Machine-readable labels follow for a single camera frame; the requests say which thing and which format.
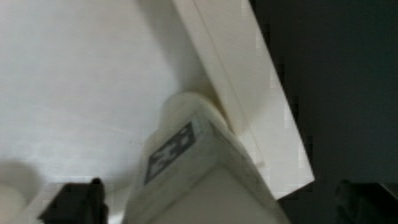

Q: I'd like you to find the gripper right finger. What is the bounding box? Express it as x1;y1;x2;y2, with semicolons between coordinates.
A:
335;180;398;224

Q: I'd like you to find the white square tabletop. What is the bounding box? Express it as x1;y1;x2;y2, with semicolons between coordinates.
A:
0;0;314;224

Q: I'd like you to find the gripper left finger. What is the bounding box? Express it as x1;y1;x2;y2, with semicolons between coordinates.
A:
37;178;108;224

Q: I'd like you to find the white leg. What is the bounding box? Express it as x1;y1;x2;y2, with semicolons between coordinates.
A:
122;92;289;224

